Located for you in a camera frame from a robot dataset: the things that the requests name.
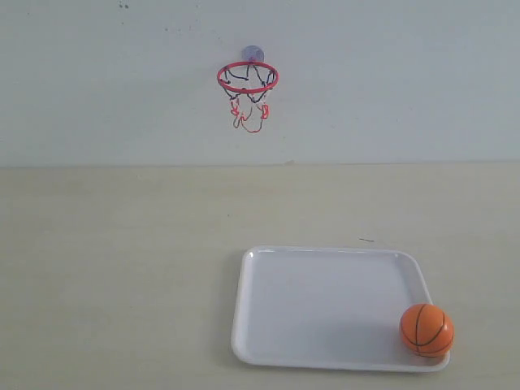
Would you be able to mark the small orange basketball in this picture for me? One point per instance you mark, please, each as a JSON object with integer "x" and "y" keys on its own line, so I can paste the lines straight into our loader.
{"x": 426, "y": 330}

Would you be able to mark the red mini basketball hoop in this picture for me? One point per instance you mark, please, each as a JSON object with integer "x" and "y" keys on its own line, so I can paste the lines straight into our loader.
{"x": 247, "y": 85}

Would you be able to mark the white plastic tray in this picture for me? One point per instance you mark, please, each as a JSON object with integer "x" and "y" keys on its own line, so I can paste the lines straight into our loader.
{"x": 328, "y": 308}

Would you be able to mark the clear suction cup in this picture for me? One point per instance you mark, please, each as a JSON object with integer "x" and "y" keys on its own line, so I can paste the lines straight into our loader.
{"x": 252, "y": 53}

